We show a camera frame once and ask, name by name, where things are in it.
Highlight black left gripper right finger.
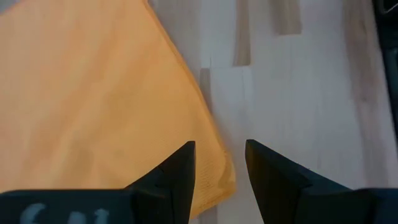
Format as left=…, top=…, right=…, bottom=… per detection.
left=245, top=139, right=398, bottom=224

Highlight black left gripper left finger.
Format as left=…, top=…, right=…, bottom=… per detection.
left=0, top=140, right=197, bottom=224

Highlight orange microfiber towel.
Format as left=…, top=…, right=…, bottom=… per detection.
left=0, top=0, right=236, bottom=219

